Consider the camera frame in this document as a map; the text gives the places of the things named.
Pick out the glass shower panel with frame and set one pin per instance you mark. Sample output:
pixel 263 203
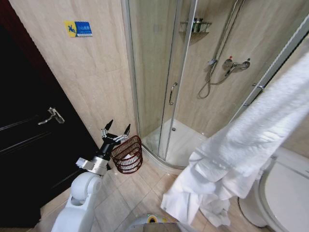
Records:
pixel 272 65

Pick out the dark toiletry bottle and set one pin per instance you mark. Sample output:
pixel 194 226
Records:
pixel 197 24

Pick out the chrome shower mixer valve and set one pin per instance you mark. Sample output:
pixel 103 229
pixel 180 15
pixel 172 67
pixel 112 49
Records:
pixel 235 64

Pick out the large white towel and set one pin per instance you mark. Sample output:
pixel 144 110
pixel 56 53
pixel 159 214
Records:
pixel 243 149

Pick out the glass shower sliding door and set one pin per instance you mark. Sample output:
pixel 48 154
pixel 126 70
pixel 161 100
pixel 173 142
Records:
pixel 154 72

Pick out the white toilet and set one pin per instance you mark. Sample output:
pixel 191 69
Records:
pixel 285 193

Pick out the black door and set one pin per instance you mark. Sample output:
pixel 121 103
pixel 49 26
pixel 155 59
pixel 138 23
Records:
pixel 29 116

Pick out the white cloth in hamper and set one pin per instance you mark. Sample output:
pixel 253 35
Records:
pixel 131 158

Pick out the white shower tray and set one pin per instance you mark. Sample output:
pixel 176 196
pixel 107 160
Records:
pixel 178 149

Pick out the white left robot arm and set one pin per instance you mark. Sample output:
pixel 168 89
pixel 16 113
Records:
pixel 80 191

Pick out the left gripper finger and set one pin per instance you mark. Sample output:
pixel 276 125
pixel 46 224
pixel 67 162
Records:
pixel 108 126
pixel 125 133

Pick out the chrome shower riser rail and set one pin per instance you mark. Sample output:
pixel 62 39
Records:
pixel 227 29

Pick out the blue yellow slip warning sign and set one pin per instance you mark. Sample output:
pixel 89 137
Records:
pixel 78 29

